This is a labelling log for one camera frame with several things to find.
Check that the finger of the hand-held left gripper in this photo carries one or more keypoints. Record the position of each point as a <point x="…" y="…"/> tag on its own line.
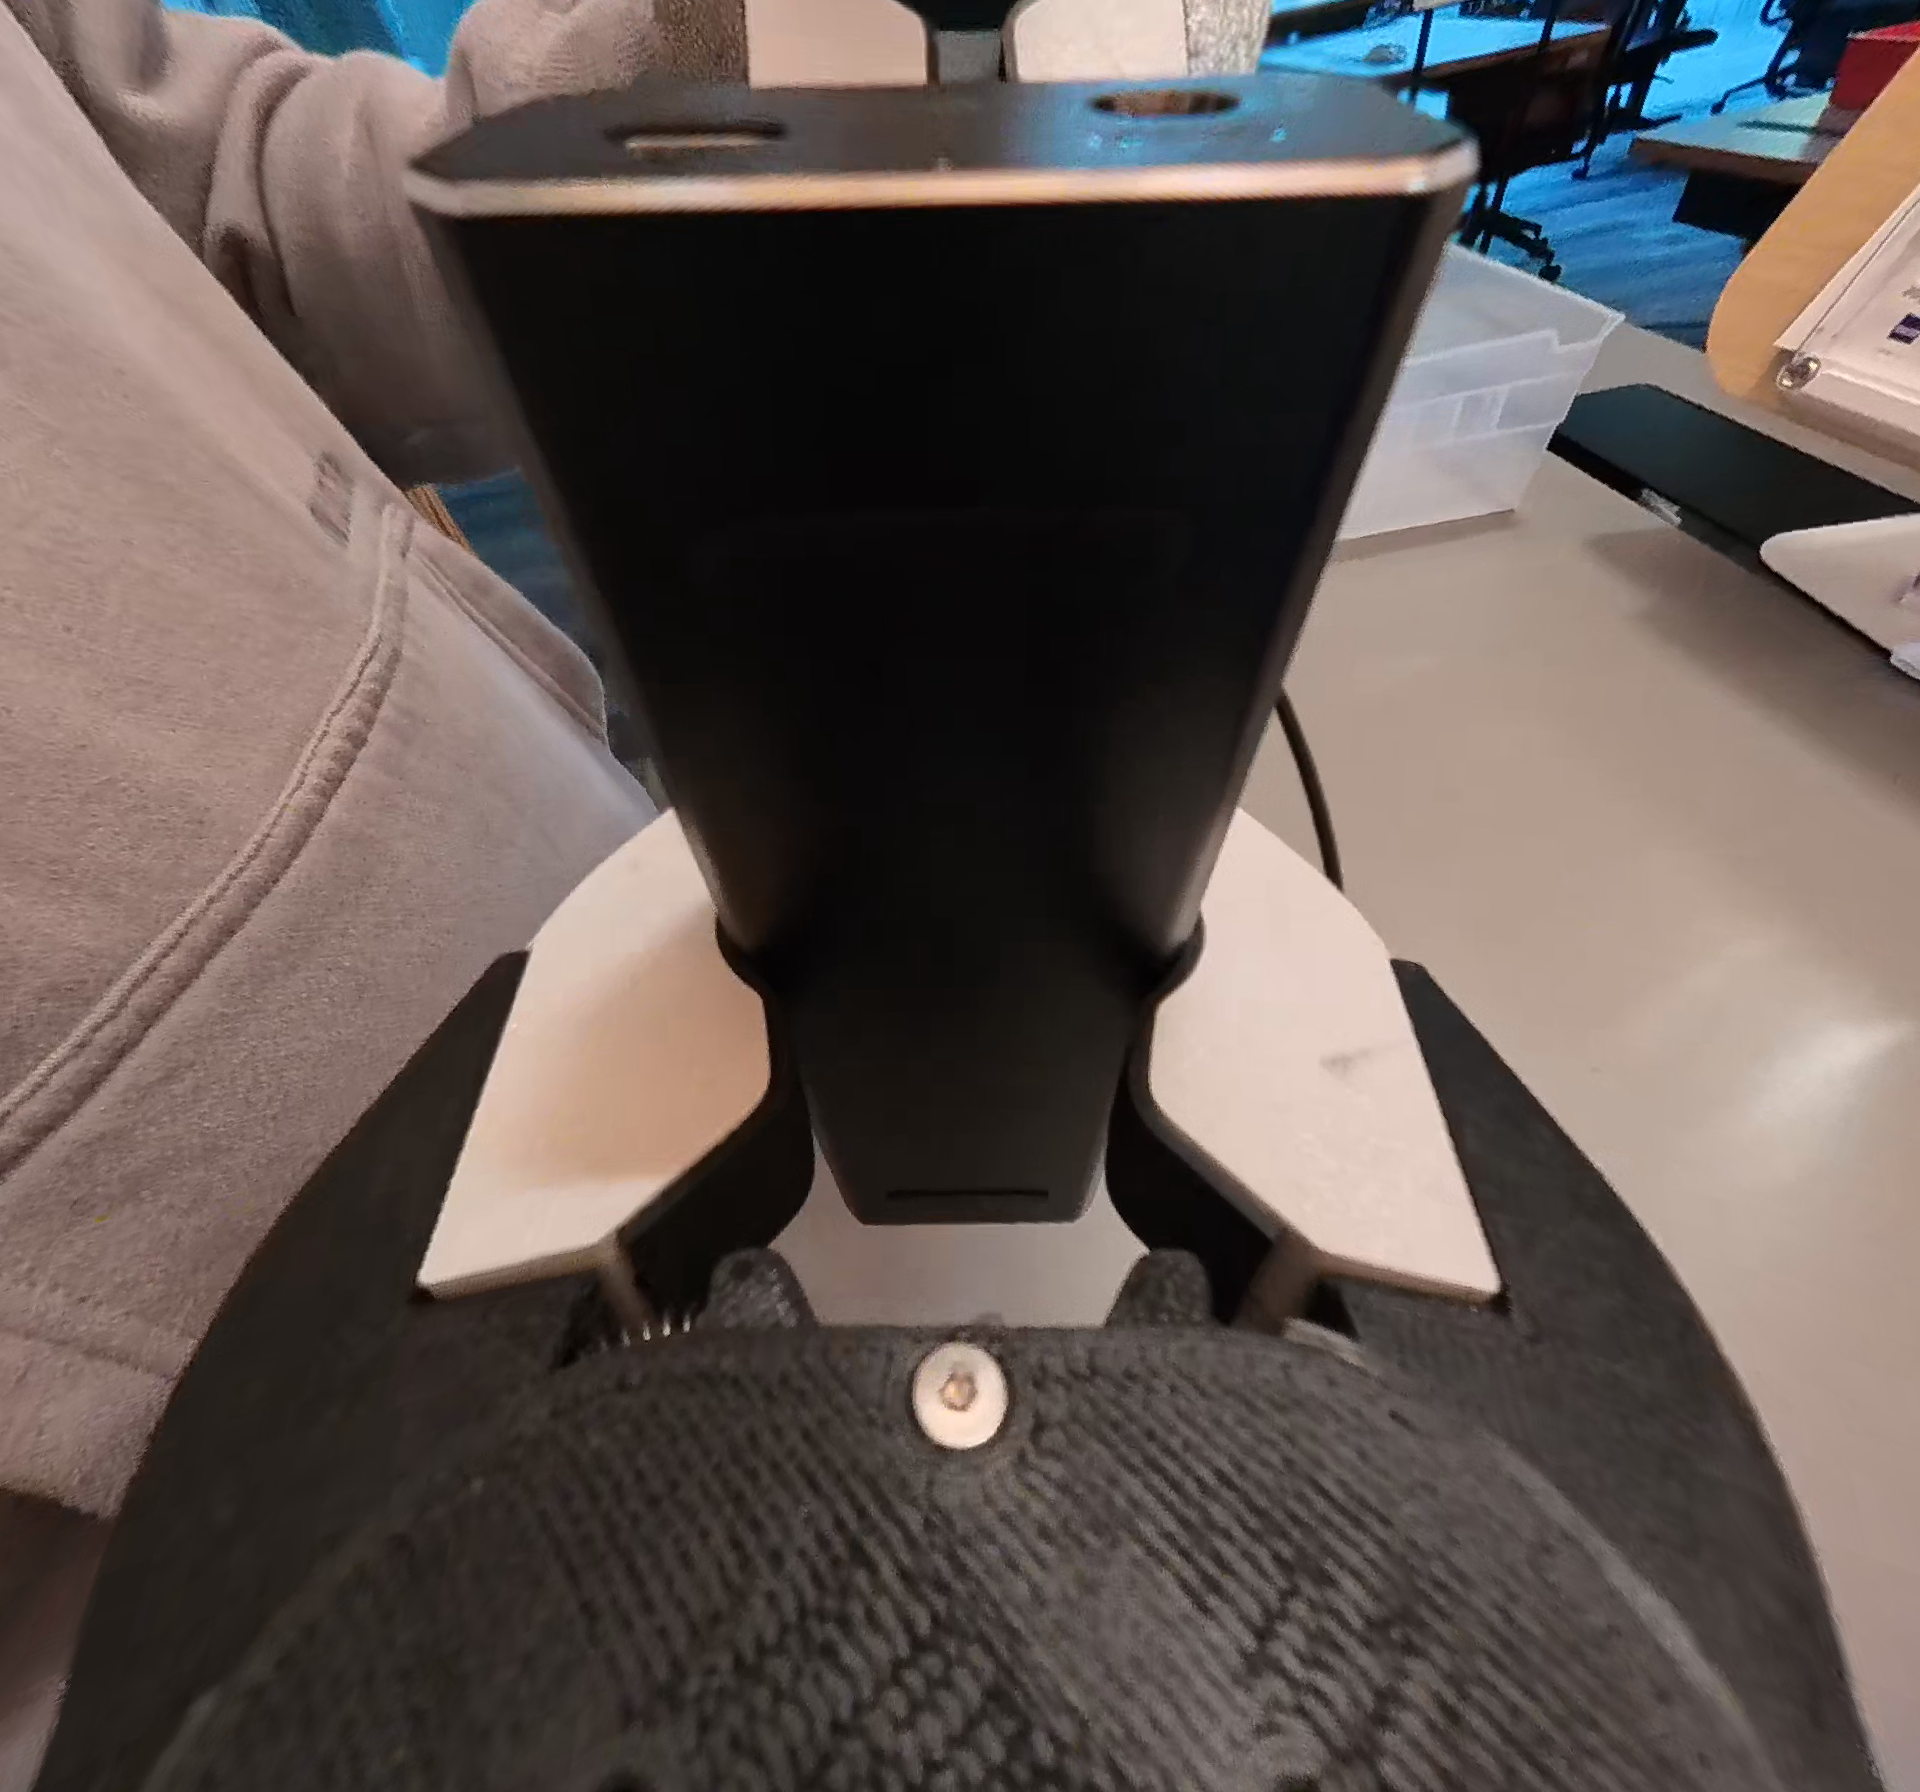
<point x="1104" y="21"/>
<point x="824" y="21"/>

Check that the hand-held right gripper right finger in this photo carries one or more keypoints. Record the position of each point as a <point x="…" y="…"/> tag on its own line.
<point x="1306" y="1072"/>

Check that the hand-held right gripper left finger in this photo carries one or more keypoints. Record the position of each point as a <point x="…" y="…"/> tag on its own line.
<point x="600" y="1072"/>

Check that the black power bank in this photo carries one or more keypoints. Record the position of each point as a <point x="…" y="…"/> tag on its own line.
<point x="930" y="623"/>

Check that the person's left forearm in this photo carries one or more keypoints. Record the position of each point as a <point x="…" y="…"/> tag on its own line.
<point x="331" y="173"/>

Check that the black office chair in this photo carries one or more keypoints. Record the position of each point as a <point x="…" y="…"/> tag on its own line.
<point x="1515" y="144"/>

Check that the clear plastic bin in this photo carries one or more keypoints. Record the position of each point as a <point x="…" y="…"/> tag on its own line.
<point x="1479" y="397"/>

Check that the wooden office desk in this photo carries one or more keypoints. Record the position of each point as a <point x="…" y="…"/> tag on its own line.
<point x="1724" y="150"/>

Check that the red box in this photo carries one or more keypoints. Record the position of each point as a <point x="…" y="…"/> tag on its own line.
<point x="1883" y="60"/>

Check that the wooden sign board with paper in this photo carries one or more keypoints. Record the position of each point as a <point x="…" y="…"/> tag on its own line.
<point x="1823" y="278"/>

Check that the flat black pad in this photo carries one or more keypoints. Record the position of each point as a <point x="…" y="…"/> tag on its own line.
<point x="1696" y="466"/>

